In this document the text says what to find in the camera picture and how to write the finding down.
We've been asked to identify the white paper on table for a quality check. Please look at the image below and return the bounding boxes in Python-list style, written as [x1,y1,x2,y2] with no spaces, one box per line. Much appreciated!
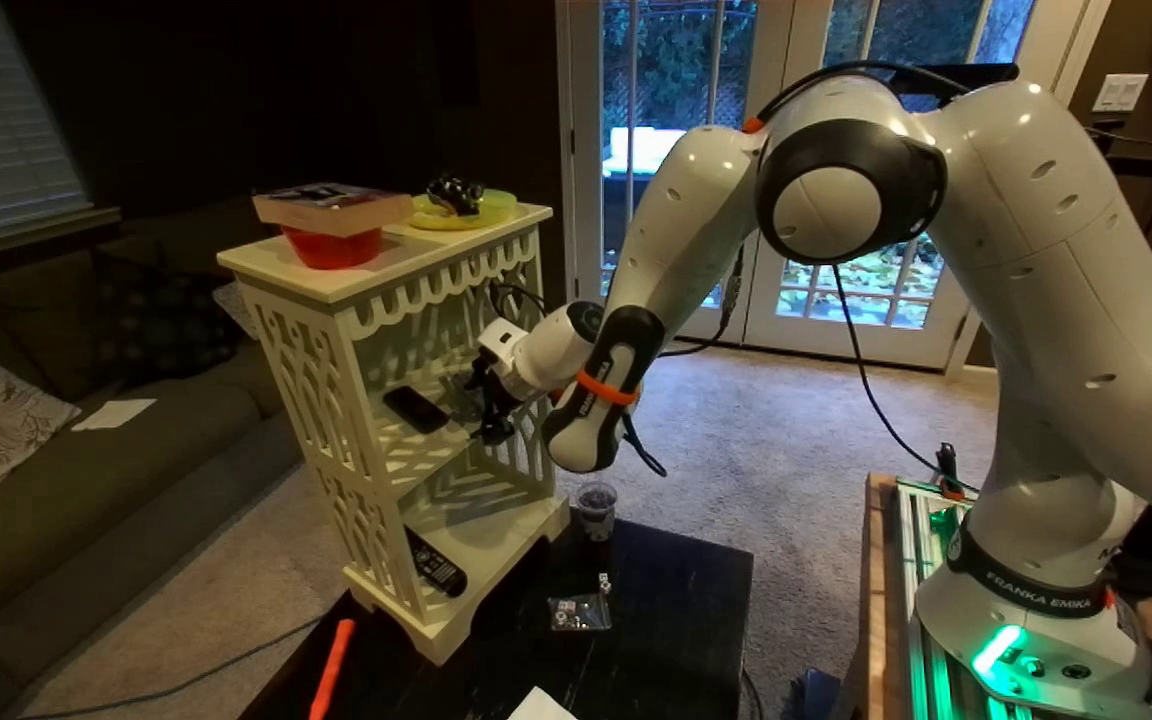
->
[506,682,579,720]

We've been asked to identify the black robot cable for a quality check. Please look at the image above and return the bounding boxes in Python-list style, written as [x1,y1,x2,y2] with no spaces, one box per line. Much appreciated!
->
[608,55,993,503]

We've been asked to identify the small printed packet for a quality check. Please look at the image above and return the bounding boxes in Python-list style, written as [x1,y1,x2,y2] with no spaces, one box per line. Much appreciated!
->
[544,592,616,635]

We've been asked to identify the white lattice shelf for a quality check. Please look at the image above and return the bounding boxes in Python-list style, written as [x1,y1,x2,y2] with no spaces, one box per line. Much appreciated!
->
[213,199,574,666]

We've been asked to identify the black object on plate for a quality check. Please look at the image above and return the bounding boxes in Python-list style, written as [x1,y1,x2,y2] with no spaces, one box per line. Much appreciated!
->
[421,173,489,219]

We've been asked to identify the olive fabric couch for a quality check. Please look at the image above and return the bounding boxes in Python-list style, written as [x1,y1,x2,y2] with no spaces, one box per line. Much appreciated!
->
[0,234,308,720]

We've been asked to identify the dark couch cushion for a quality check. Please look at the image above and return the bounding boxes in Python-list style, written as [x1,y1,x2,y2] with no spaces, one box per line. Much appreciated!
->
[87,250,248,393]

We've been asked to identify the flat printed cardboard box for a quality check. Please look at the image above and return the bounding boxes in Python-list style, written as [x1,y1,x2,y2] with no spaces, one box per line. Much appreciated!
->
[248,180,418,234]

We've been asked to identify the yellow-green plate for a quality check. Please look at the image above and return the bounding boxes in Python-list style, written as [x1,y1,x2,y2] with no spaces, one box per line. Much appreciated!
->
[407,186,523,234]

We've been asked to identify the white light switch plate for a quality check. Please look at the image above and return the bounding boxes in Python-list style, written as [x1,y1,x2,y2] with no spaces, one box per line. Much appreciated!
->
[1087,67,1152,115]

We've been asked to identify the long black remote control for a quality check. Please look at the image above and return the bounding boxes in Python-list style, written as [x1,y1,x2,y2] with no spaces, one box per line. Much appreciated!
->
[400,522,473,598]

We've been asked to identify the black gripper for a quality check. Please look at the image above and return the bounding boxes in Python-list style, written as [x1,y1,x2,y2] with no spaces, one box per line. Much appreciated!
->
[464,354,537,449]

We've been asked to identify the wooden robot mount table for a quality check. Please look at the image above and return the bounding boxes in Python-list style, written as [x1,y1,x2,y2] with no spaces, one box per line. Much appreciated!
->
[854,469,1152,720]

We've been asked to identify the white glass french door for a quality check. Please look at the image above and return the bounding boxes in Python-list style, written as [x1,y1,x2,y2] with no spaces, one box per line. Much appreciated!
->
[552,0,1112,372]

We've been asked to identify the window blinds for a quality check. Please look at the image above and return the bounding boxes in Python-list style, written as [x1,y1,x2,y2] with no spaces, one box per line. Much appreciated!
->
[0,0,122,264]

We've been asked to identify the blue object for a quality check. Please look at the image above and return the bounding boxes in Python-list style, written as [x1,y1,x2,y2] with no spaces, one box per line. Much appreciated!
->
[785,665,854,720]

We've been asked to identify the small white paper sheet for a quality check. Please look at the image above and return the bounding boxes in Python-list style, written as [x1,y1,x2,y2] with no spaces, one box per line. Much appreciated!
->
[67,397,159,437]

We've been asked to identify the small dark cup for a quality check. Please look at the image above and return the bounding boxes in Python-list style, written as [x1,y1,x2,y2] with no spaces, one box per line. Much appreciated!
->
[574,488,621,546]

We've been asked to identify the light couch pillow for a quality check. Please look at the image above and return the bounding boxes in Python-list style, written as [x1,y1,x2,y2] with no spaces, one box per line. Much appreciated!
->
[213,275,269,342]

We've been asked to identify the red marker pen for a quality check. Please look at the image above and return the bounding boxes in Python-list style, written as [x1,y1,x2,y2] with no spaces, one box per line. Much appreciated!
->
[304,610,360,720]

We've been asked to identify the black red clamp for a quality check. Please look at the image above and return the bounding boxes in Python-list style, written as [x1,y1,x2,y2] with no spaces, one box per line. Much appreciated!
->
[928,437,970,503]

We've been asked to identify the red bowl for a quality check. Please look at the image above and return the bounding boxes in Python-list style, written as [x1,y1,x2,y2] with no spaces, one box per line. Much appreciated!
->
[280,222,390,270]

